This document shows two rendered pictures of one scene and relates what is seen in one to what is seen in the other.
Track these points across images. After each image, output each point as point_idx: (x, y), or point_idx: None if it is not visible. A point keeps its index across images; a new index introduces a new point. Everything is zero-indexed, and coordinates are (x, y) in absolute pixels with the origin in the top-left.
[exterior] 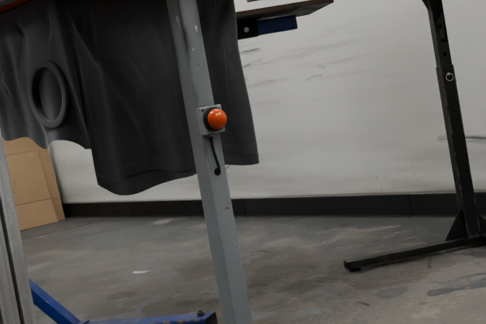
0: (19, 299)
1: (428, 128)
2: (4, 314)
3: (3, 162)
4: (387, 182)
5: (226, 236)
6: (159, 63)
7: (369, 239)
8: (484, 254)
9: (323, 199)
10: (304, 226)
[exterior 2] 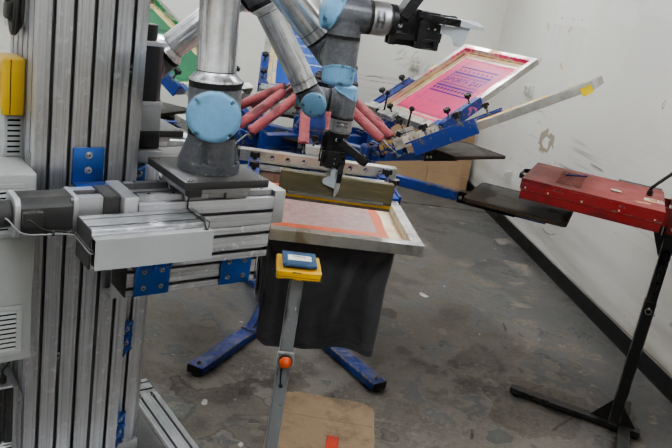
0: (106, 430)
1: (668, 311)
2: (92, 437)
3: (118, 370)
4: (628, 324)
5: (273, 419)
6: (320, 283)
7: (570, 365)
8: (602, 444)
9: (590, 302)
10: (560, 316)
